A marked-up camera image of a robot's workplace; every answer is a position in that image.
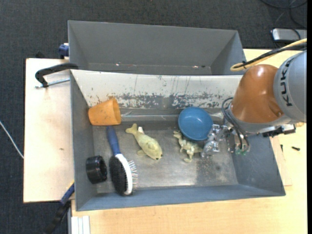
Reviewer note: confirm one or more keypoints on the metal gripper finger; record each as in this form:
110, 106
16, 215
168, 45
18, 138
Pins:
214, 136
210, 149

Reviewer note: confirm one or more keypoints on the pale green toy dinosaur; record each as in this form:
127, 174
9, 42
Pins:
189, 147

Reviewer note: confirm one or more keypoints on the blue bowl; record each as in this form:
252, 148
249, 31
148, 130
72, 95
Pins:
195, 123

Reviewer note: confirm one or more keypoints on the grey metal bin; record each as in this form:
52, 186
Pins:
170, 174

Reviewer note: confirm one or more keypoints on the pale yellow toy fish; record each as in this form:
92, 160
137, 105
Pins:
148, 145

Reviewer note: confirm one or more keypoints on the small black screw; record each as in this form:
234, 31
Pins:
296, 148

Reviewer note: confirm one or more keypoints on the orange plastic cup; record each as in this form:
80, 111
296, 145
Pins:
104, 113

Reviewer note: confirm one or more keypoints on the black round cap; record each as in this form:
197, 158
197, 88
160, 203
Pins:
95, 169

